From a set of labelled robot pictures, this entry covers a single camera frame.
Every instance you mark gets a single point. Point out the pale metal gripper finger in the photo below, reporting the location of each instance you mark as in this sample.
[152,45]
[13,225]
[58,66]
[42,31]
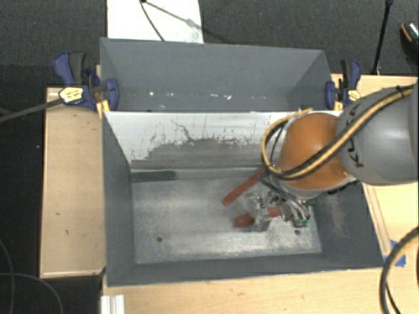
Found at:
[260,204]
[262,225]

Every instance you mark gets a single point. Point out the red-brown block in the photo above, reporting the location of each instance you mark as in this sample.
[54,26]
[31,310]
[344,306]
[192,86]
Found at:
[240,190]
[243,221]

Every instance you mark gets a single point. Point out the grey metal bin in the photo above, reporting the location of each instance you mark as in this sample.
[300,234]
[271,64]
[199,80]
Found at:
[196,214]

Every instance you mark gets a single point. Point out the dark green flat block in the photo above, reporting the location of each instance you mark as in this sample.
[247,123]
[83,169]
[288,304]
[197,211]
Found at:
[154,176]

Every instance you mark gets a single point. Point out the pale wood flat board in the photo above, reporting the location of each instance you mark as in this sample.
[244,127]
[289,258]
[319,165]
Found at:
[72,191]

